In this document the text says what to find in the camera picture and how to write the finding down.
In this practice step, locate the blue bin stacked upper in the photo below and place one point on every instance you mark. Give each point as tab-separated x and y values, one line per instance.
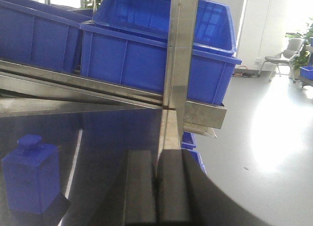
214	30

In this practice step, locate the small blue bin on cart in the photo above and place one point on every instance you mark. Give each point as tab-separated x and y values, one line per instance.
307	72

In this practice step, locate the potted plant right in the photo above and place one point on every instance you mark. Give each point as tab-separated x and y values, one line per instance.
303	59

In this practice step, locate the grey office chair right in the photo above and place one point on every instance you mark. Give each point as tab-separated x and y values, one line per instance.
285	58

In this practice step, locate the steel shelf frame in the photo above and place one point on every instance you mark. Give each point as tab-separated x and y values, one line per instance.
178	114

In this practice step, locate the blue bin under table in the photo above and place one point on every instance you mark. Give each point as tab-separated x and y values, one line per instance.
189	143

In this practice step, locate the blue block part with knob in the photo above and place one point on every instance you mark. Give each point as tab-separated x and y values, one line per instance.
31	175

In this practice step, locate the blue bin left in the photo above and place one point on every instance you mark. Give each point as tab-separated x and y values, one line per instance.
41	35

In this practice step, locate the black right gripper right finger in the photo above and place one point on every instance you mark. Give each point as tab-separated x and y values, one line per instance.
188	197

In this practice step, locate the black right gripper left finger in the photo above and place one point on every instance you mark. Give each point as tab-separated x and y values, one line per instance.
139	206

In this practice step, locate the blue bin right lower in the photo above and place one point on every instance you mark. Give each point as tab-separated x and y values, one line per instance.
139	62

